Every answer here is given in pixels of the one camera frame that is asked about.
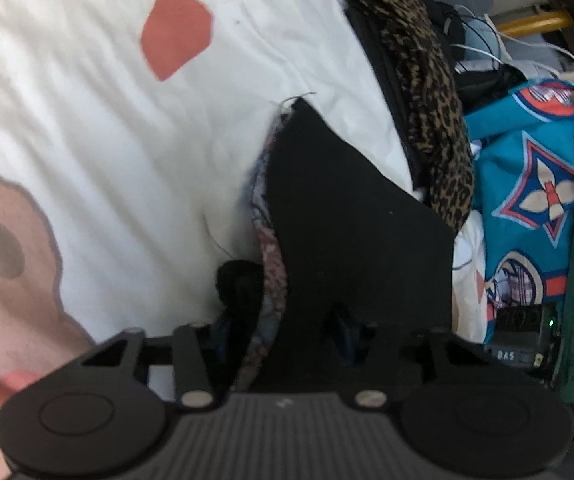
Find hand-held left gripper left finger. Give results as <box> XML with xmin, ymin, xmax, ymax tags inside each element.
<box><xmin>84</xmin><ymin>310</ymin><xmax>234</xmax><ymax>409</ymax></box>

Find leopard print garment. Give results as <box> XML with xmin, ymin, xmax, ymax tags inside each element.
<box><xmin>342</xmin><ymin>0</ymin><xmax>476</xmax><ymax>234</ymax></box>

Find black garment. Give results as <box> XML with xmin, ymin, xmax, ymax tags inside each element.
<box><xmin>344</xmin><ymin>5</ymin><xmax>430</xmax><ymax>196</ymax></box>

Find white cable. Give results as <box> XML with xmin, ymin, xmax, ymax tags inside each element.
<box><xmin>497</xmin><ymin>30</ymin><xmax>574</xmax><ymax>82</ymax></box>
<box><xmin>448</xmin><ymin>4</ymin><xmax>508</xmax><ymax>72</ymax></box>

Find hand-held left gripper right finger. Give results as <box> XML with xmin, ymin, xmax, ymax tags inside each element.
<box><xmin>329</xmin><ymin>307</ymin><xmax>490</xmax><ymax>408</ymax></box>

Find teal printed cloth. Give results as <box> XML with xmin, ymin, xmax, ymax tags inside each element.
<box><xmin>459</xmin><ymin>80</ymin><xmax>574</xmax><ymax>347</ymax></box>

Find cream printed blanket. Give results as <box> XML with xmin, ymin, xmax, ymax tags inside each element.
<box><xmin>0</xmin><ymin>0</ymin><xmax>488</xmax><ymax>461</ymax></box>

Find black pants with bear stripe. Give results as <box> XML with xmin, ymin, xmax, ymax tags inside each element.
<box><xmin>214</xmin><ymin>97</ymin><xmax>456</xmax><ymax>396</ymax></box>

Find black bag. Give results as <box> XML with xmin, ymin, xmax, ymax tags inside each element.
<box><xmin>427</xmin><ymin>0</ymin><xmax>528</xmax><ymax>111</ymax></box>

